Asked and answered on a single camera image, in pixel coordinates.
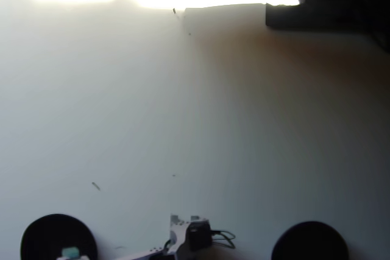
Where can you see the black rectangular box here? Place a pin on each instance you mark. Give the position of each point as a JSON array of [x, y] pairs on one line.
[[320, 16]]

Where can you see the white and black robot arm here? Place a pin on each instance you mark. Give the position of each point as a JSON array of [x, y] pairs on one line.
[[179, 233]]

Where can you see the black round bowl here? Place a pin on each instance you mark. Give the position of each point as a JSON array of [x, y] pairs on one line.
[[45, 235], [309, 241]]

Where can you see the white pointed gripper finger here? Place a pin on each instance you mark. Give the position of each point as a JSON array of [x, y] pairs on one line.
[[82, 257]]

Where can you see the blue-green foam cube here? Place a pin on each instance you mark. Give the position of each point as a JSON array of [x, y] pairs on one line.
[[70, 252]]

